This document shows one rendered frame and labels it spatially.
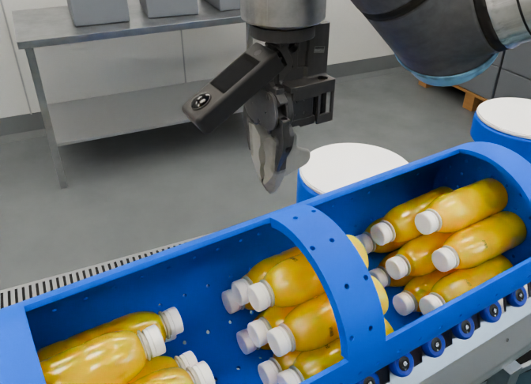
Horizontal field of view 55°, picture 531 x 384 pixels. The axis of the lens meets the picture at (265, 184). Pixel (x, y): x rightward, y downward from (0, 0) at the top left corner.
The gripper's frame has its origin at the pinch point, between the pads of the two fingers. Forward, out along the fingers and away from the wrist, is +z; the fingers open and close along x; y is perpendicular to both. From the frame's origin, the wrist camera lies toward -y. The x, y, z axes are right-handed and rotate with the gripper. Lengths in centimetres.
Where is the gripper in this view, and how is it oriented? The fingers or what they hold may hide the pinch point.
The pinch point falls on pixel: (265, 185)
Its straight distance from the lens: 64.4
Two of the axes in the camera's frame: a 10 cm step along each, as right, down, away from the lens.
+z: 0.0, 8.5, 5.3
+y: 8.5, -2.8, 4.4
